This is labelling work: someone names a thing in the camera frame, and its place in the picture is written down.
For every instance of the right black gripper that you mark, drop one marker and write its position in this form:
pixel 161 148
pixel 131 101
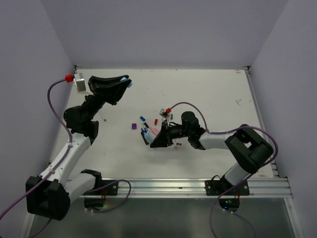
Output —
pixel 163 138

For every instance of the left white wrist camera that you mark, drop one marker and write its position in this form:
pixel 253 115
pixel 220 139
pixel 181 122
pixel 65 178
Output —
pixel 79 82

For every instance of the aluminium front rail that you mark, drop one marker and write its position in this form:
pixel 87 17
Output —
pixel 194 188

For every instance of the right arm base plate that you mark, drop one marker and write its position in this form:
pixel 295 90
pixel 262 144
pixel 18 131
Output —
pixel 217 187

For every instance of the light blue highlighter cap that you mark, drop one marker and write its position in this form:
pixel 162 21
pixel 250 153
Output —
pixel 127 80

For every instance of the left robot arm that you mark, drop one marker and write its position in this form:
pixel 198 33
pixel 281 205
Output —
pixel 51 193

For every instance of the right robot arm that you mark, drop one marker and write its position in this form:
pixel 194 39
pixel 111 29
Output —
pixel 249 149

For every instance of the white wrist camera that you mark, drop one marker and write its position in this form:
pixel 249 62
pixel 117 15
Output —
pixel 79 82
pixel 165 114

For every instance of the light blue highlighter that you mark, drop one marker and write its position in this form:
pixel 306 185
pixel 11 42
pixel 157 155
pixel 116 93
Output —
pixel 148 137

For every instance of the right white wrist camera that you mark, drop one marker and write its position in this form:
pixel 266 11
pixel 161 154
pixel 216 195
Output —
pixel 165 114

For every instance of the purple black highlighter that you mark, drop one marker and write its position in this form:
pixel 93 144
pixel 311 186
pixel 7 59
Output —
pixel 144 139

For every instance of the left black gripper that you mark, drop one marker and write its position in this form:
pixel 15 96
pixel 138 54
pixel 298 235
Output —
pixel 109 89

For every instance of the pink highlighter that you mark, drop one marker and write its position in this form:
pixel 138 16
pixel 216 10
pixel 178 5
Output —
pixel 153 130

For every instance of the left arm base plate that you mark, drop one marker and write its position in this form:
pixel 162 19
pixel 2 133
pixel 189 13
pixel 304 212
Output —
pixel 110 188

